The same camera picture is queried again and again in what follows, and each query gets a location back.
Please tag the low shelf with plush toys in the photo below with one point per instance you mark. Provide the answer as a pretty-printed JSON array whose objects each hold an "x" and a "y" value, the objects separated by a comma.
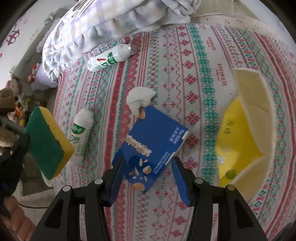
[{"x": 20, "y": 114}]

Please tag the plaid folded quilt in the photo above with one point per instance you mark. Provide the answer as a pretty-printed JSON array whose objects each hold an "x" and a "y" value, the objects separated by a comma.
[{"x": 79, "y": 31}]

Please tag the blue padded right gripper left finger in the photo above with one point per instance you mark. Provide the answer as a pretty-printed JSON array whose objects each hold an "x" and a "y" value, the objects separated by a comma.
[{"x": 117, "y": 174}]

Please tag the patterned red green bedsheet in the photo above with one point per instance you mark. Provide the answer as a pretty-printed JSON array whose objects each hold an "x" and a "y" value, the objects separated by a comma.
[{"x": 190, "y": 69}]

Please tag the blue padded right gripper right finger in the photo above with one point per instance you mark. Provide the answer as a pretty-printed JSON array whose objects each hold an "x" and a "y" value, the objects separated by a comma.
[{"x": 184, "y": 179}]

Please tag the Hello Kitty plush toy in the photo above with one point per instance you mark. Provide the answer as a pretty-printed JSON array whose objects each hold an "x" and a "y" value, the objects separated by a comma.
[{"x": 31, "y": 77}]

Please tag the white green-label yogurt bottle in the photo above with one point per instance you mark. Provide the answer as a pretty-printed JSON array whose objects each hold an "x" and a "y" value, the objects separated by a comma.
[{"x": 80, "y": 132}]

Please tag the person's left hand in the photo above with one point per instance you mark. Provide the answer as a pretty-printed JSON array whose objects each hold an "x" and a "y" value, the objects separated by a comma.
[{"x": 18, "y": 222}]

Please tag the yellow green scrub sponge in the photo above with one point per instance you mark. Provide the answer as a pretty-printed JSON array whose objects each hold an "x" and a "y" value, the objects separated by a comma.
[{"x": 47, "y": 143}]

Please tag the small white tissue wad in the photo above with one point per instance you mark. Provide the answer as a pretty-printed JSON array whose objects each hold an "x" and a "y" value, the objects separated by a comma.
[{"x": 139, "y": 97}]

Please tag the Hello Kitty wall sticker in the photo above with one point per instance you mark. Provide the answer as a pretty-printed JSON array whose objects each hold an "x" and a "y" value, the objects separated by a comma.
[{"x": 13, "y": 34}]

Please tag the torn blue cookie box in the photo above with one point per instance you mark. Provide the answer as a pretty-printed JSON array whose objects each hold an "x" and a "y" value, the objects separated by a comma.
[{"x": 149, "y": 146}]

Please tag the white red-label AD bottle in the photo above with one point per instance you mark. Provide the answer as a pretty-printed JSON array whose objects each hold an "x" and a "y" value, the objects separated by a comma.
[{"x": 117, "y": 54}]

